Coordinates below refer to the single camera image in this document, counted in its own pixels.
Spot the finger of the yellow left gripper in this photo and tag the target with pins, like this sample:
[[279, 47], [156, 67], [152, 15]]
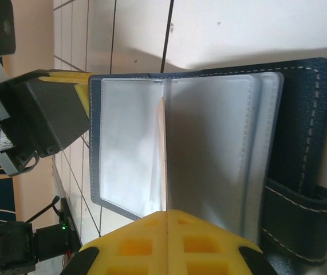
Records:
[[68, 78], [84, 97]]

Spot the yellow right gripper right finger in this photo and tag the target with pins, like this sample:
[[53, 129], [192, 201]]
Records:
[[203, 257]]

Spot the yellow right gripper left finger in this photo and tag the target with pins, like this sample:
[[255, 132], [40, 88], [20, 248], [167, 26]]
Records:
[[140, 257]]

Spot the blue leather card holder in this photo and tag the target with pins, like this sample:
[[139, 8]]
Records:
[[295, 129]]

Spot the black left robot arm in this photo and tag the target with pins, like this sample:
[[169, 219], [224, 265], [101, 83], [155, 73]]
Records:
[[5, 249]]

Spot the black box with green light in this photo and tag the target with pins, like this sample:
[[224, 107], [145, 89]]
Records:
[[54, 237]]

